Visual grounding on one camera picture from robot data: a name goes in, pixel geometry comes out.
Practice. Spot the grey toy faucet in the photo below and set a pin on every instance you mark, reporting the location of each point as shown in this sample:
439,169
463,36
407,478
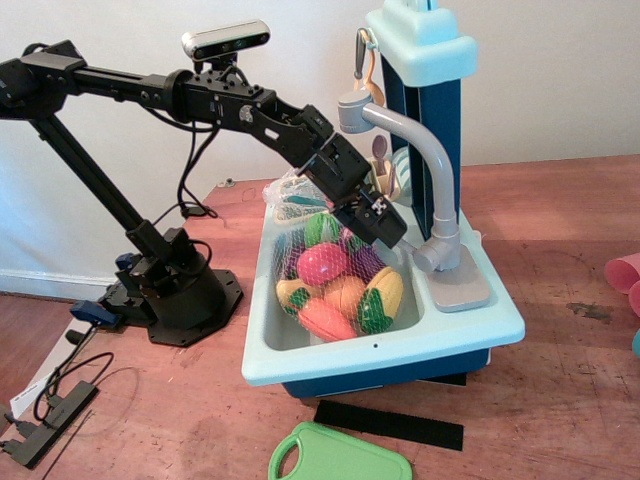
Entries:
454,280

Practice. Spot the green plastic cutting board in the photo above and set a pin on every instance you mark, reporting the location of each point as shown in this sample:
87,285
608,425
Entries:
313,451

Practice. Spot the silver depth camera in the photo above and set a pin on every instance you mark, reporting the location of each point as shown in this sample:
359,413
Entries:
224,40

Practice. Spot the black usb hub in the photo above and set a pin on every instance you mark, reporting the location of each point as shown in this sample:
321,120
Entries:
39,438

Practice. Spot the beige utensil holder with spoons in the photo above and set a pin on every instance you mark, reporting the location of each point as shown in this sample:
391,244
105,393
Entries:
383,171

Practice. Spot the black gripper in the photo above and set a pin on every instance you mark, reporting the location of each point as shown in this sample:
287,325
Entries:
341,174

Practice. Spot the light blue toy sink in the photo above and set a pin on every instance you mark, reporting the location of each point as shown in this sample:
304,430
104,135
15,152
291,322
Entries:
424,59

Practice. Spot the mesh bag of toy dishes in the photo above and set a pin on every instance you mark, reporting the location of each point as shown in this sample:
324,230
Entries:
294,199

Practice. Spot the hanging toy utensils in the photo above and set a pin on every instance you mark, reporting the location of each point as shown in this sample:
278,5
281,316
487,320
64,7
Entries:
365,63

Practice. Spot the teal plastic cup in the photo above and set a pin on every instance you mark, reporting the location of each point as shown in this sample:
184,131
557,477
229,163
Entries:
636,344

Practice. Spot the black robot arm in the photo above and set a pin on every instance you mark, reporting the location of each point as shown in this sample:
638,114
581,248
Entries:
170,288

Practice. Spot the blue table clamp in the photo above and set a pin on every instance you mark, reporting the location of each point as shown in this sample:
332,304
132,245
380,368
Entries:
96,315

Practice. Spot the pink plastic cup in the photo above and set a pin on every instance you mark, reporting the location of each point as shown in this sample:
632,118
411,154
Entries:
622,274

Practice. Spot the mesh bag of toy food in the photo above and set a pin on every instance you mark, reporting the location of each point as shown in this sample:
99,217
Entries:
334,284

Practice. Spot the black velcro strip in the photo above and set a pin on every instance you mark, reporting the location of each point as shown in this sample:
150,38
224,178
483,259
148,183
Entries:
389,424

